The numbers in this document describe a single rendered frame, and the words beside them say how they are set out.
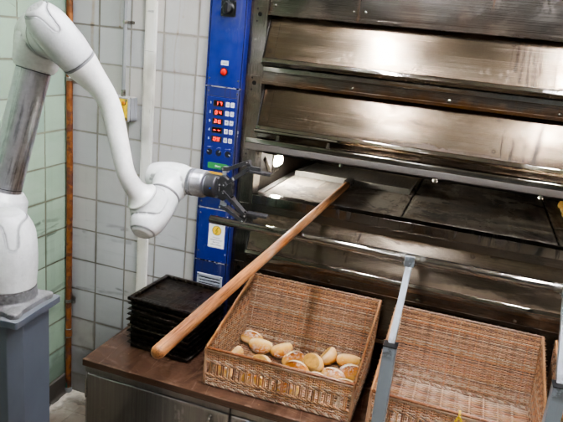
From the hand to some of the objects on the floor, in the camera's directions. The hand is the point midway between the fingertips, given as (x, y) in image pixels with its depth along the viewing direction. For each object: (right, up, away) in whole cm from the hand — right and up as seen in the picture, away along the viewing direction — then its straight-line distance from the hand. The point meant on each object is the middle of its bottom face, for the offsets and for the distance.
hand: (266, 195), depth 190 cm
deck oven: (+88, -104, +158) cm, 209 cm away
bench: (+46, -131, +46) cm, 146 cm away
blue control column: (-4, -87, +184) cm, 204 cm away
